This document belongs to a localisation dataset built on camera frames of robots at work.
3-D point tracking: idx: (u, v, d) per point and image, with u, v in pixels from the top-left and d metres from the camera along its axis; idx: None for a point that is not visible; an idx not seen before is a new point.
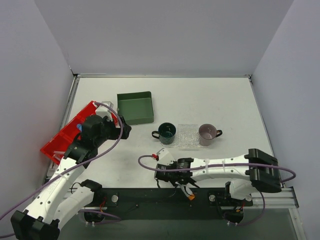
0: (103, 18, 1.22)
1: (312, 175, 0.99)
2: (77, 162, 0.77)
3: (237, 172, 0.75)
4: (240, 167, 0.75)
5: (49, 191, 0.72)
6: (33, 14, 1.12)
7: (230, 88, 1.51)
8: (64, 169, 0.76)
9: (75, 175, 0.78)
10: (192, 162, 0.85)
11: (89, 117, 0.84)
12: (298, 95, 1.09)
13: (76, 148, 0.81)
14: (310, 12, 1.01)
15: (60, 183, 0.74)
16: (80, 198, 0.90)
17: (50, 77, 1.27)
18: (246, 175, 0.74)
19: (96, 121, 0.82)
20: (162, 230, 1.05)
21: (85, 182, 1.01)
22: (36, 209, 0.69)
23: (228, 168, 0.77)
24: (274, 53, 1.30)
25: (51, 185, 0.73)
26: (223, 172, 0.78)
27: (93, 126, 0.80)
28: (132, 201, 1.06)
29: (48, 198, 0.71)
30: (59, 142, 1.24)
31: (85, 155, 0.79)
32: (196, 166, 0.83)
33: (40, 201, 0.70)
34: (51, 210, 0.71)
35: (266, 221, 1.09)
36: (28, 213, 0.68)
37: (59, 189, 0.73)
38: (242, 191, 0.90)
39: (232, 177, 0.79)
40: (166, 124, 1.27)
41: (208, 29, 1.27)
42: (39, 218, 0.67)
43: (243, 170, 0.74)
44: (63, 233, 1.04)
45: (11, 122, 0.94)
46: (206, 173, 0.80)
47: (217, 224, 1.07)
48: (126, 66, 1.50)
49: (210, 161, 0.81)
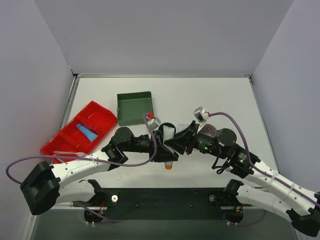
0: (103, 17, 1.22)
1: (312, 175, 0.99)
2: (109, 159, 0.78)
3: (300, 203, 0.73)
4: (305, 200, 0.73)
5: (76, 165, 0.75)
6: (32, 14, 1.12)
7: (231, 88, 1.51)
8: (97, 157, 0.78)
9: (101, 168, 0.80)
10: (258, 162, 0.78)
11: (120, 129, 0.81)
12: (299, 94, 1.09)
13: (112, 150, 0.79)
14: (310, 12, 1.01)
15: (88, 164, 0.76)
16: (82, 191, 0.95)
17: (50, 77, 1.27)
18: (307, 211, 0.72)
19: (123, 138, 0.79)
20: (162, 230, 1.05)
21: (94, 180, 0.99)
22: (59, 170, 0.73)
23: (293, 193, 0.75)
24: (275, 52, 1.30)
25: (81, 161, 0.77)
26: (287, 194, 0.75)
27: (119, 143, 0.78)
28: (132, 201, 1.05)
29: (73, 169, 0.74)
30: (60, 142, 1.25)
31: (116, 158, 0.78)
32: (262, 169, 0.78)
33: (65, 167, 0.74)
34: (67, 180, 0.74)
35: (266, 222, 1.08)
36: (52, 169, 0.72)
37: (84, 169, 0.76)
38: (258, 203, 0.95)
39: (287, 201, 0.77)
40: None
41: (208, 29, 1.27)
42: (57, 179, 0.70)
43: (307, 205, 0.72)
44: (62, 233, 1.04)
45: (11, 122, 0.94)
46: (268, 182, 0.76)
47: (217, 225, 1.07)
48: (125, 66, 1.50)
49: (280, 176, 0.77)
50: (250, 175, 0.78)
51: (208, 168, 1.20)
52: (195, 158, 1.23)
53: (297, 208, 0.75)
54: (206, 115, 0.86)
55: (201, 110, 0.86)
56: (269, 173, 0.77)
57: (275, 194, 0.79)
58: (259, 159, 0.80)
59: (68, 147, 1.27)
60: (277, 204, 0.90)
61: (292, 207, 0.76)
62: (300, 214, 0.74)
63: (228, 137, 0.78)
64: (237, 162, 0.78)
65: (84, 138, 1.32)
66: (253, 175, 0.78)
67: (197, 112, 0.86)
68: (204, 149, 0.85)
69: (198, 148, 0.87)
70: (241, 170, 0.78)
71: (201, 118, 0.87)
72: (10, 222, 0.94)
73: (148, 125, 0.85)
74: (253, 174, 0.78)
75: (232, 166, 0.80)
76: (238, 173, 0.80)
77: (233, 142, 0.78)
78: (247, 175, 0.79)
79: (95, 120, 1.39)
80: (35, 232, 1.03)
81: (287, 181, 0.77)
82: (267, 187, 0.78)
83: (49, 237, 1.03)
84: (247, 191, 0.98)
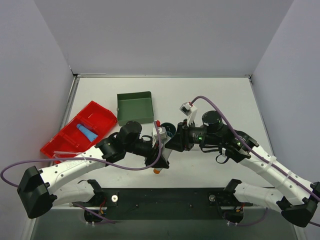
0: (103, 18, 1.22)
1: (311, 174, 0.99)
2: (104, 156, 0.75)
3: (294, 192, 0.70)
4: (300, 189, 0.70)
5: (67, 166, 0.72)
6: (32, 14, 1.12)
7: (231, 88, 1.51)
8: (90, 155, 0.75)
9: (95, 167, 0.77)
10: (256, 147, 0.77)
11: (132, 122, 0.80)
12: (298, 94, 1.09)
13: (109, 144, 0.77)
14: (310, 13, 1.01)
15: (80, 164, 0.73)
16: (81, 192, 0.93)
17: (50, 77, 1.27)
18: (301, 201, 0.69)
19: (135, 129, 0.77)
20: (162, 231, 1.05)
21: (93, 180, 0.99)
22: (48, 175, 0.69)
23: (289, 181, 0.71)
24: (275, 52, 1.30)
25: (71, 162, 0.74)
26: (283, 182, 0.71)
27: (129, 133, 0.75)
28: (132, 201, 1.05)
29: (63, 171, 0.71)
30: (59, 142, 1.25)
31: (111, 155, 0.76)
32: (260, 154, 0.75)
33: (54, 171, 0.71)
34: (58, 183, 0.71)
35: (267, 222, 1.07)
36: (40, 174, 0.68)
37: (76, 170, 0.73)
38: (254, 199, 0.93)
39: (282, 189, 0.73)
40: (165, 124, 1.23)
41: (208, 28, 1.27)
42: (46, 184, 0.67)
43: (302, 195, 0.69)
44: (62, 233, 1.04)
45: (11, 122, 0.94)
46: (264, 168, 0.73)
47: (217, 225, 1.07)
48: (125, 66, 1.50)
49: (277, 164, 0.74)
50: (246, 159, 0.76)
51: (208, 168, 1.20)
52: (194, 159, 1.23)
53: (290, 198, 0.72)
54: (189, 105, 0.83)
55: (186, 103, 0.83)
56: (266, 158, 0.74)
57: (270, 182, 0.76)
58: (257, 144, 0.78)
59: (68, 147, 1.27)
60: (269, 197, 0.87)
61: (286, 196, 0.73)
62: (292, 203, 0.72)
63: (211, 117, 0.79)
64: (234, 144, 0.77)
65: (84, 138, 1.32)
66: (249, 160, 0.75)
67: (181, 105, 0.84)
68: (199, 139, 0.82)
69: (194, 141, 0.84)
70: (236, 152, 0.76)
71: (186, 110, 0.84)
72: (11, 222, 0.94)
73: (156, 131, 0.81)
74: (249, 158, 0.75)
75: (227, 149, 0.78)
76: (234, 157, 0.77)
77: (218, 120, 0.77)
78: (243, 159, 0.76)
79: (95, 120, 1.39)
80: (35, 232, 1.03)
81: (284, 169, 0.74)
82: (263, 173, 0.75)
83: (49, 237, 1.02)
84: (243, 189, 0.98)
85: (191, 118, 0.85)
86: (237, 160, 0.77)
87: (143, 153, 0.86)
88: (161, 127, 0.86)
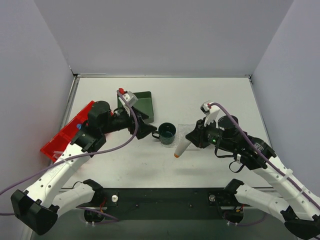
0: (103, 18, 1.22)
1: (311, 175, 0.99)
2: (83, 149, 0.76)
3: (306, 207, 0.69)
4: (311, 205, 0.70)
5: (51, 176, 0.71)
6: (32, 14, 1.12)
7: (231, 88, 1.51)
8: (69, 155, 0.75)
9: (78, 164, 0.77)
10: (273, 158, 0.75)
11: (97, 104, 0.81)
12: (299, 95, 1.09)
13: (84, 135, 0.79)
14: (310, 13, 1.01)
15: (63, 168, 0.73)
16: (81, 193, 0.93)
17: (50, 77, 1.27)
18: (311, 218, 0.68)
19: (102, 110, 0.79)
20: (162, 230, 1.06)
21: (89, 180, 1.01)
22: (36, 191, 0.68)
23: (301, 197, 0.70)
24: (275, 52, 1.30)
25: (53, 169, 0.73)
26: (296, 197, 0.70)
27: (98, 116, 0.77)
28: (132, 201, 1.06)
29: (49, 182, 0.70)
30: (60, 142, 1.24)
31: (92, 143, 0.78)
32: (276, 166, 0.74)
33: (41, 184, 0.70)
34: (50, 194, 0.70)
35: (267, 223, 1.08)
36: (27, 194, 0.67)
37: (61, 175, 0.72)
38: (256, 203, 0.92)
39: (292, 202, 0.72)
40: (165, 124, 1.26)
41: (208, 28, 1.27)
42: (38, 201, 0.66)
43: (313, 212, 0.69)
44: (63, 233, 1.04)
45: (11, 122, 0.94)
46: (278, 181, 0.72)
47: (217, 224, 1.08)
48: (125, 66, 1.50)
49: (292, 177, 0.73)
50: (262, 169, 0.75)
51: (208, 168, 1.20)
52: (195, 159, 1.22)
53: (299, 211, 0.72)
54: (207, 107, 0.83)
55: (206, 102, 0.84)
56: (282, 171, 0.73)
57: (281, 194, 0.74)
58: (274, 154, 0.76)
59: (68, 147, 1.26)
60: (273, 204, 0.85)
61: (294, 209, 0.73)
62: (299, 217, 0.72)
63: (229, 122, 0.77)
64: (250, 151, 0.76)
65: None
66: (265, 170, 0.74)
67: (201, 105, 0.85)
68: (213, 141, 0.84)
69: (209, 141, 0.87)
70: (253, 160, 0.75)
71: (204, 111, 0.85)
72: (12, 223, 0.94)
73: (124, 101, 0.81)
74: (265, 169, 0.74)
75: (242, 155, 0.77)
76: (249, 164, 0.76)
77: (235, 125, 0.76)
78: (258, 168, 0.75)
79: None
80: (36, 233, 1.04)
81: (298, 183, 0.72)
82: (276, 184, 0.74)
83: (49, 237, 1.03)
84: (246, 191, 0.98)
85: (209, 118, 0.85)
86: (251, 168, 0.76)
87: (122, 126, 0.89)
88: (127, 93, 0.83)
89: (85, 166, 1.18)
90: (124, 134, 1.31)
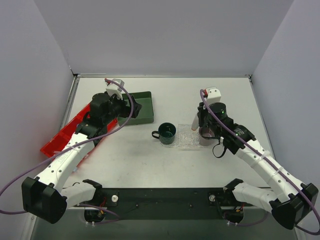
0: (103, 18, 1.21)
1: (312, 175, 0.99)
2: (88, 136, 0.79)
3: (282, 186, 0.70)
4: (288, 185, 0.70)
5: (60, 162, 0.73)
6: (32, 14, 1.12)
7: (231, 88, 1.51)
8: (76, 142, 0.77)
9: (84, 152, 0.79)
10: (252, 140, 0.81)
11: (98, 95, 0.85)
12: (299, 94, 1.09)
13: (87, 125, 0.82)
14: (311, 12, 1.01)
15: (70, 154, 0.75)
16: (84, 189, 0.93)
17: (50, 77, 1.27)
18: (288, 197, 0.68)
19: (103, 100, 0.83)
20: (162, 230, 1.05)
21: (88, 180, 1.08)
22: (46, 177, 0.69)
23: (278, 176, 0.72)
24: (275, 52, 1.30)
25: (62, 156, 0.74)
26: (272, 175, 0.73)
27: (100, 106, 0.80)
28: (132, 201, 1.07)
29: (60, 168, 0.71)
30: (59, 142, 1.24)
31: (95, 132, 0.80)
32: (254, 146, 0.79)
33: (51, 170, 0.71)
34: (61, 179, 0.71)
35: (267, 224, 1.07)
36: (38, 180, 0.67)
37: (70, 160, 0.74)
38: (251, 198, 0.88)
39: (272, 185, 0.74)
40: (165, 124, 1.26)
41: (208, 29, 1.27)
42: (51, 185, 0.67)
43: (289, 191, 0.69)
44: (62, 233, 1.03)
45: (11, 121, 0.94)
46: (256, 160, 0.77)
47: (217, 225, 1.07)
48: (125, 66, 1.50)
49: (269, 158, 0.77)
50: (241, 150, 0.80)
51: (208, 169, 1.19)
52: (195, 159, 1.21)
53: (279, 194, 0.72)
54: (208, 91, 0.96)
55: (207, 89, 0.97)
56: (260, 152, 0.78)
57: (262, 176, 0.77)
58: (254, 138, 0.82)
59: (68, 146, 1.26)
60: (264, 196, 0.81)
61: (275, 191, 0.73)
62: (280, 200, 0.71)
63: (217, 107, 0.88)
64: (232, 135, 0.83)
65: None
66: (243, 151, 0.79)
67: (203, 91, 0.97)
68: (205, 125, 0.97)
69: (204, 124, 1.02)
70: (233, 144, 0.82)
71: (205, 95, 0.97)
72: (11, 223, 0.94)
73: (118, 86, 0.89)
74: (243, 148, 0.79)
75: (225, 139, 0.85)
76: (231, 147, 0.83)
77: (221, 111, 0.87)
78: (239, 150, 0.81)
79: None
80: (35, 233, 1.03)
81: (276, 164, 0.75)
82: (255, 165, 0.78)
83: (49, 237, 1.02)
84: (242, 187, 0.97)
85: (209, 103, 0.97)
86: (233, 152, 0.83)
87: (118, 113, 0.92)
88: (118, 82, 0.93)
89: (85, 165, 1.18)
90: (124, 134, 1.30)
